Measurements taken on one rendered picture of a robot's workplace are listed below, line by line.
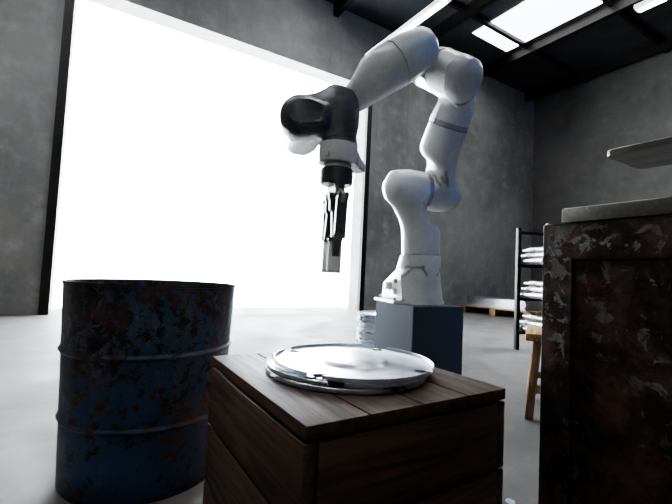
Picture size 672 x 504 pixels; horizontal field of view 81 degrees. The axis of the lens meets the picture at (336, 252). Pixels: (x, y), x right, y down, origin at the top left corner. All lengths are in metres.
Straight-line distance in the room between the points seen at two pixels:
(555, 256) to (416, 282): 0.51
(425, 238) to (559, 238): 0.51
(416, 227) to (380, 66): 0.44
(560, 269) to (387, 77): 0.55
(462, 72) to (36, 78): 4.43
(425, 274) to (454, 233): 5.92
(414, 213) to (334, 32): 5.35
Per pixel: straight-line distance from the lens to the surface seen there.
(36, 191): 4.73
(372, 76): 0.97
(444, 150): 1.13
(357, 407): 0.57
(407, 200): 1.12
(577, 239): 0.68
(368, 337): 1.81
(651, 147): 0.88
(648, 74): 8.66
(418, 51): 1.00
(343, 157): 0.88
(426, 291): 1.13
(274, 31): 5.85
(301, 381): 0.63
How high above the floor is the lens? 0.53
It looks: 3 degrees up
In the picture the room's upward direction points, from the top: 3 degrees clockwise
